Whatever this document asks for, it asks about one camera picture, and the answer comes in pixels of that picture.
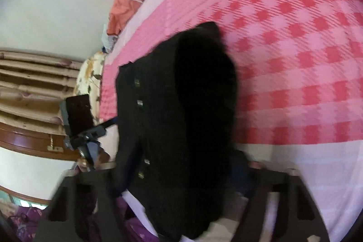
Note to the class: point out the purple floral cloth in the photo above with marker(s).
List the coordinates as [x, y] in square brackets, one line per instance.
[31, 222]

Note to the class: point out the pink checked bed sheet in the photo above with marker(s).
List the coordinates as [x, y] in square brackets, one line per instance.
[297, 60]

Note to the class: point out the floral cream pillow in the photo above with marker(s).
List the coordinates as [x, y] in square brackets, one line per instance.
[89, 77]

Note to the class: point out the black pants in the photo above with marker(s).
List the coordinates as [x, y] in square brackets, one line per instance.
[170, 117]

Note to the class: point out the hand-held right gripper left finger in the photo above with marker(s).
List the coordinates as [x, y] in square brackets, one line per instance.
[106, 202]

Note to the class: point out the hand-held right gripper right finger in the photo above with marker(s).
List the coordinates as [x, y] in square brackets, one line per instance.
[265, 202]

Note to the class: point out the orange striped folded quilt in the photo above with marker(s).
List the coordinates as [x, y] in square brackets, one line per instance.
[127, 1]

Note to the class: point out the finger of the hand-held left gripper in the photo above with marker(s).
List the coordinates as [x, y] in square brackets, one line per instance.
[109, 123]

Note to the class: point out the beige curtain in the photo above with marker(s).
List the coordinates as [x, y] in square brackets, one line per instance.
[34, 89]

